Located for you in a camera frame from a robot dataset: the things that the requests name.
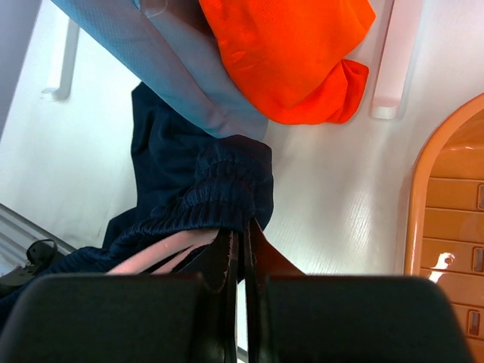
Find orange plastic basket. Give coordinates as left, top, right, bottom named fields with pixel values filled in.
left=404, top=95, right=483, bottom=362

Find silver white clothes rack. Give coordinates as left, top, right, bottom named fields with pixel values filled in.
left=41, top=0, right=420, bottom=120

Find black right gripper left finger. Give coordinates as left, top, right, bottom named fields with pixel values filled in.
left=1, top=231, right=239, bottom=362

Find pink clothes hanger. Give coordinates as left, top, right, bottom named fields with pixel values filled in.
left=107, top=229, right=219, bottom=275

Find navy blue shorts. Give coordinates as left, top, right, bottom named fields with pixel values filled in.
left=0, top=81, right=275, bottom=330

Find light blue shorts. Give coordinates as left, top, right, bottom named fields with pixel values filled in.
left=55, top=0, right=268, bottom=141

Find orange shorts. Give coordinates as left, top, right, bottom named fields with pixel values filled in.
left=200, top=1, right=376, bottom=125

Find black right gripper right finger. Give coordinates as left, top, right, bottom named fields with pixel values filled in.
left=244, top=221, right=473, bottom=362

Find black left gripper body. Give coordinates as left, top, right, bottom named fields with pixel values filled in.
left=1, top=239, right=63, bottom=297

